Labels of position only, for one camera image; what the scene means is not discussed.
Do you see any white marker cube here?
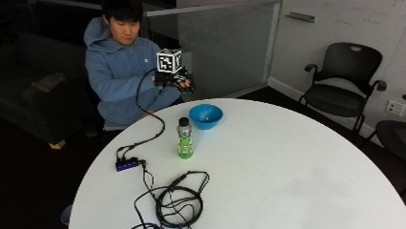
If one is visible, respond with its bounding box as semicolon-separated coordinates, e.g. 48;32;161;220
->
155;48;184;74

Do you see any blue plastic bowl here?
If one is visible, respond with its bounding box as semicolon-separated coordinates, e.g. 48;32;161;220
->
188;103;225;131

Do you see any glass partition panel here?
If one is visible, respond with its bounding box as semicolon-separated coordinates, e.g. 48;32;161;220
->
144;0;285;100

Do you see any green plastic bottle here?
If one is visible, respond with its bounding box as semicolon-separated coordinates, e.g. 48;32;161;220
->
176;116;196;160

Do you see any the person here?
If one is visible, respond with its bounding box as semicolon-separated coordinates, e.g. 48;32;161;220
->
83;0;188;132

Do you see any black usb hub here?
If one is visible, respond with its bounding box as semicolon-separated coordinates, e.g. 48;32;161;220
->
115;156;143;173

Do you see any dark sofa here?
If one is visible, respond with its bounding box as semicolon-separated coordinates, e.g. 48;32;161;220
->
0;31;103;151

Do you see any black office chair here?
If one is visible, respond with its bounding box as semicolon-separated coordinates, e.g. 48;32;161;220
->
298;41;389;143

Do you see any black chair with round seat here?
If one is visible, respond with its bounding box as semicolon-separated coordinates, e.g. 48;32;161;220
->
360;119;406;163

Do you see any black glove cable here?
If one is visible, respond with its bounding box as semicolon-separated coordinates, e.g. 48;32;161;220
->
116;68;168;162

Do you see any grey wall handle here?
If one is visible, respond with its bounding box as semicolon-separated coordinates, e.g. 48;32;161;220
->
285;11;317;24

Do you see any coiled black cable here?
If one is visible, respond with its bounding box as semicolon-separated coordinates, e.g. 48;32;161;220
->
128;160;212;229

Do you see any white wall socket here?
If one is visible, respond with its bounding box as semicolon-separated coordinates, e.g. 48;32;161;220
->
385;99;406;117

